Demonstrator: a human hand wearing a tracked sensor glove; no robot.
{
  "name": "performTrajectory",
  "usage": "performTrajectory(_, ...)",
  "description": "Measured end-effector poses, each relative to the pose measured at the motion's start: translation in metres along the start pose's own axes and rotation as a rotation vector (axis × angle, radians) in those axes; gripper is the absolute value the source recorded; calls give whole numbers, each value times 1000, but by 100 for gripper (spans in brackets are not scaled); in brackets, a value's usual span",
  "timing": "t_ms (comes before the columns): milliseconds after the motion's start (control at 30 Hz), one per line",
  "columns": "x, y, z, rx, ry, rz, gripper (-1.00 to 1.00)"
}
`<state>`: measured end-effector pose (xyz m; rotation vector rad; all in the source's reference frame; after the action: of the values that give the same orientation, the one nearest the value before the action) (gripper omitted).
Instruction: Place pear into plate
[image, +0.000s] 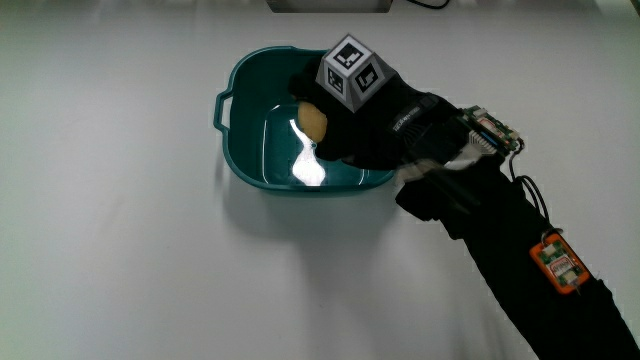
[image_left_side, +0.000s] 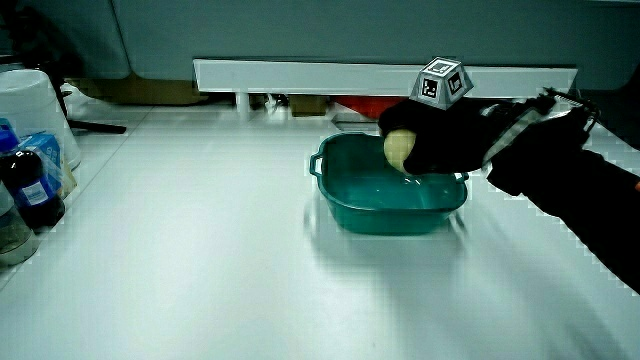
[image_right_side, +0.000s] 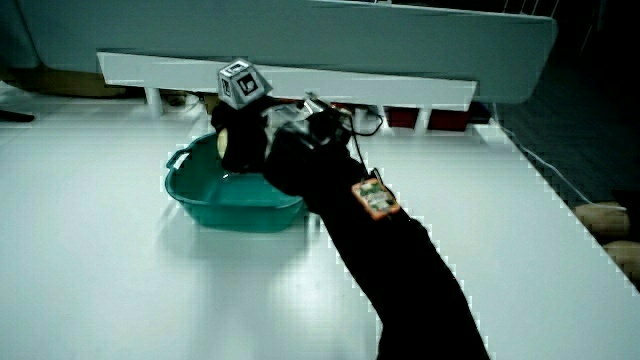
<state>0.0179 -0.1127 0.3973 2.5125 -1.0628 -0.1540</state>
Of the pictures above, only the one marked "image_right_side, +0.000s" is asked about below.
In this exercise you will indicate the person's left hand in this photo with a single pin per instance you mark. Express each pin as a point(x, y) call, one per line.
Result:
point(245, 135)

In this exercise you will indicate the yellow-green pear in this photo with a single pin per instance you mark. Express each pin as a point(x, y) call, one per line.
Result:
point(222, 144)

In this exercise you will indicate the teal plastic basin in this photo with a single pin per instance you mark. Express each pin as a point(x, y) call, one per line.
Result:
point(225, 200)

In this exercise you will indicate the person's left forearm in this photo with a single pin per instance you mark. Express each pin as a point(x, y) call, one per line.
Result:
point(390, 260)

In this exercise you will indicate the black wrist tracker module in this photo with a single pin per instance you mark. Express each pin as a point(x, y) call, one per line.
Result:
point(312, 122)

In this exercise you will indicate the white raised shelf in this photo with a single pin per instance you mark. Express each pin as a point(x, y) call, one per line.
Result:
point(320, 82)

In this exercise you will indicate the large white panel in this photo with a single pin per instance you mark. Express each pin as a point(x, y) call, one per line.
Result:
point(300, 35)

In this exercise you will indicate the orange sensor tag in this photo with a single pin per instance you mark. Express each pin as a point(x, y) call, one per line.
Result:
point(376, 199)

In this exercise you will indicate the black flat object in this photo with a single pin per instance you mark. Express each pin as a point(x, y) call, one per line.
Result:
point(15, 116)

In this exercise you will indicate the person's knee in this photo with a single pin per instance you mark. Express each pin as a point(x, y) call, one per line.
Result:
point(625, 257)
point(602, 220)

